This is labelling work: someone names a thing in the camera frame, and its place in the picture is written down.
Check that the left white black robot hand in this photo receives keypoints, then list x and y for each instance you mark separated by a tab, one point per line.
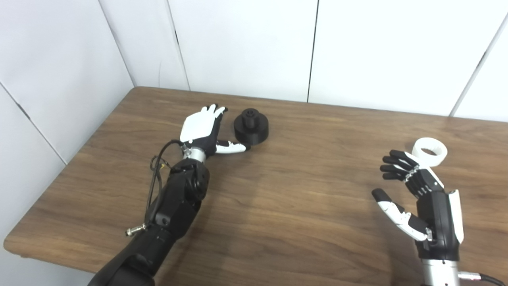
198	127

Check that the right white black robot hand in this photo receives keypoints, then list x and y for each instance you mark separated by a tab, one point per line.
436	214

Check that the round black plastic part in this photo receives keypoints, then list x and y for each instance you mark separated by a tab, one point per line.
254	131

